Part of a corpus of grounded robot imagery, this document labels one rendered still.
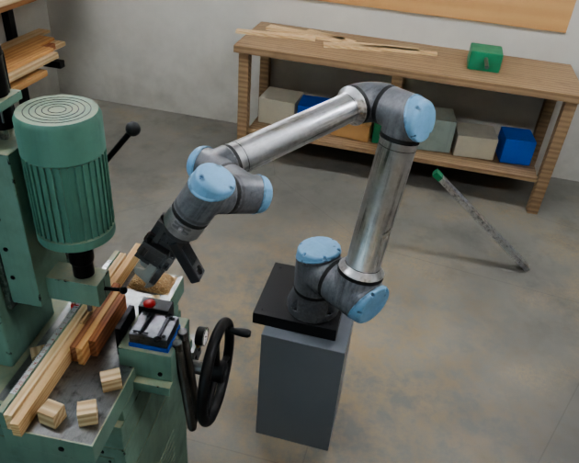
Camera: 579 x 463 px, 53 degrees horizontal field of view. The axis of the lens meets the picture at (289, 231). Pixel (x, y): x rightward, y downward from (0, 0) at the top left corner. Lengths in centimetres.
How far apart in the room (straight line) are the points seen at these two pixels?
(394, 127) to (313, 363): 91
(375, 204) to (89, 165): 83
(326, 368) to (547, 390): 122
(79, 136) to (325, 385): 132
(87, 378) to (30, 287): 26
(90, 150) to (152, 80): 384
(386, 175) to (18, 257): 98
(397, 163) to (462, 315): 165
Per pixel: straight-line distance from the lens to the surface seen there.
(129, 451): 164
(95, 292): 151
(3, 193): 141
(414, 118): 161
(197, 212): 123
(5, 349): 168
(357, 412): 261
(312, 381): 218
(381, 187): 170
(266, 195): 132
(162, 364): 147
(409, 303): 317
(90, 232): 137
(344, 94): 168
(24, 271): 152
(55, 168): 128
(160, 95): 512
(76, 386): 150
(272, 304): 212
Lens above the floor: 201
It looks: 34 degrees down
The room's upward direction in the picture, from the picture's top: 5 degrees clockwise
